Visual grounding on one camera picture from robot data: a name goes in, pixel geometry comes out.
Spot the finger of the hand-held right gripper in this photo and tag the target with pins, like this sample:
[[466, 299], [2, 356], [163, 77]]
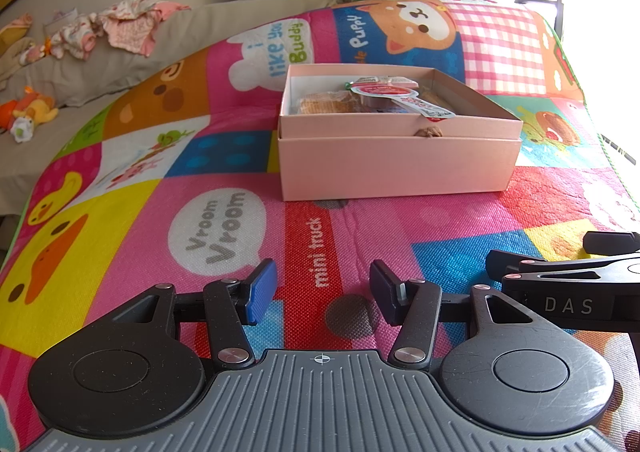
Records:
[[612, 242], [505, 263]]

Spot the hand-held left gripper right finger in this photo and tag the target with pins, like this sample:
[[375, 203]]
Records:
[[385, 292]]

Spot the yellow plush toy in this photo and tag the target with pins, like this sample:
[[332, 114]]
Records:
[[32, 110]]

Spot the pink candy packet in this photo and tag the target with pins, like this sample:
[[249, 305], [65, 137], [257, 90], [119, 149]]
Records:
[[425, 110]]

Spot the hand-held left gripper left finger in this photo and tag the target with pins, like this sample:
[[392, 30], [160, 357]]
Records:
[[262, 292]]

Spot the jelly cup with red lid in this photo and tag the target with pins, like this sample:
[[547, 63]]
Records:
[[382, 92]]

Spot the colourful cartoon play mat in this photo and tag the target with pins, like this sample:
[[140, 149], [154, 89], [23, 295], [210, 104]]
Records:
[[225, 232]]

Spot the pile of pink baby clothes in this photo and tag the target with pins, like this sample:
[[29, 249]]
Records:
[[125, 27]]

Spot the pink cardboard box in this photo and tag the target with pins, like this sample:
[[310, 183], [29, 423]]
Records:
[[390, 167]]

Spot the orange printed bread packet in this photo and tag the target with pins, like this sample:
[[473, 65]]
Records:
[[325, 103]]

